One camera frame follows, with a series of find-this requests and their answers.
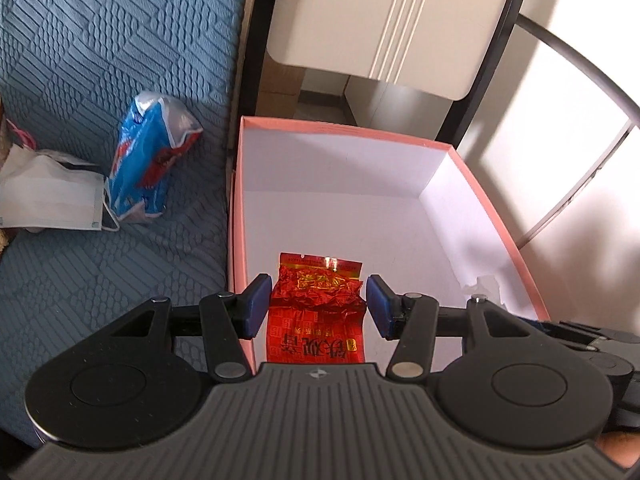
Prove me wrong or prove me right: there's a brown cardboard box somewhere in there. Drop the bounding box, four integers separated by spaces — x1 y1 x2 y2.
255 54 307 117

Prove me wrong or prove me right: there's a pink cardboard box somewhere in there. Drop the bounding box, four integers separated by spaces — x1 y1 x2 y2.
227 115 553 366

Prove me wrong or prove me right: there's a blue quilted sofa cushion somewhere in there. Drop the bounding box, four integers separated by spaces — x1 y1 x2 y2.
0 0 251 453

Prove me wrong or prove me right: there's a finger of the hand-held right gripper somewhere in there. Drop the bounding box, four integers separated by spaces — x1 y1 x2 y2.
531 320 610 352

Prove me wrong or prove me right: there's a red tea packet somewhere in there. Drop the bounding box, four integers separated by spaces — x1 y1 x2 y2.
265 252 367 365

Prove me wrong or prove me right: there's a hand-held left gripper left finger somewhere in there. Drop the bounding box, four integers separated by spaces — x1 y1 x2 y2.
107 274 273 382

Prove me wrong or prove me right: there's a blue face mask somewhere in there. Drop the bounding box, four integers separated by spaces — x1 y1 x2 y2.
0 162 122 233

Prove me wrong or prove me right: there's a person's right hand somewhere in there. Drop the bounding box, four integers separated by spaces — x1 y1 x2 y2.
597 431 640 470

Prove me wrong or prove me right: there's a blue snack bag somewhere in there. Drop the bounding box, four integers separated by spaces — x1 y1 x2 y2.
106 91 204 223

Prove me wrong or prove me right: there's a clear plastic bag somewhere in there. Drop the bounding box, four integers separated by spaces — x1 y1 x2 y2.
7 146 103 173

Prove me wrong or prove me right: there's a beige plastic appliance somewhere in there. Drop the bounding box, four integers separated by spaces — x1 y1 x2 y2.
266 0 523 101

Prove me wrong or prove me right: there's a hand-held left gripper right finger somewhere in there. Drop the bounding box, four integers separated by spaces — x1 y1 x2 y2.
366 275 541 380

